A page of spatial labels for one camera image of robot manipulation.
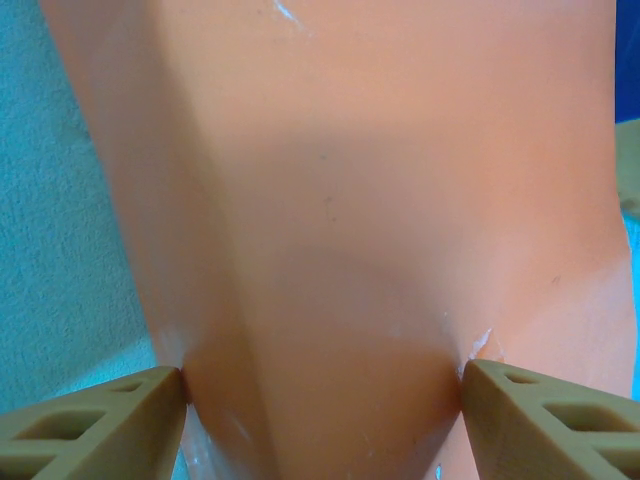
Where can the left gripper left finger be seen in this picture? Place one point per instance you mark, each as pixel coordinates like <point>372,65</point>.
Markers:
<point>100,435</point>

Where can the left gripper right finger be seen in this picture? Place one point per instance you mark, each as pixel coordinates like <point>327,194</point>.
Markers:
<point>540,435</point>

